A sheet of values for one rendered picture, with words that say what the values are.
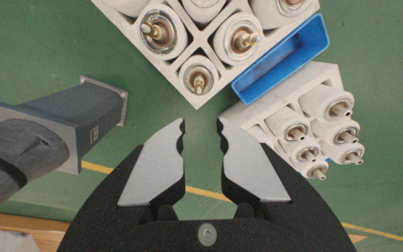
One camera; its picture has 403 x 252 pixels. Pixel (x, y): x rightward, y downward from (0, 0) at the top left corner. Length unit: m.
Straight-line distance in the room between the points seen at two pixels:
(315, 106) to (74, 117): 0.67
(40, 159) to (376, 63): 1.16
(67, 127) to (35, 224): 1.53
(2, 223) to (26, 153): 1.55
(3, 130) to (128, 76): 0.36
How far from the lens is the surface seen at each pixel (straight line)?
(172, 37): 0.32
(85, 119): 0.51
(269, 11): 0.36
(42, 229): 1.89
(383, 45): 0.92
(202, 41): 0.39
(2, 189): 0.45
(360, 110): 1.03
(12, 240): 2.00
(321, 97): 0.50
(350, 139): 0.59
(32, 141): 0.46
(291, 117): 0.47
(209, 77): 0.32
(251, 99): 0.53
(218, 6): 0.33
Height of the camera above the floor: 0.57
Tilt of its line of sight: 59 degrees down
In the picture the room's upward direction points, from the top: 177 degrees clockwise
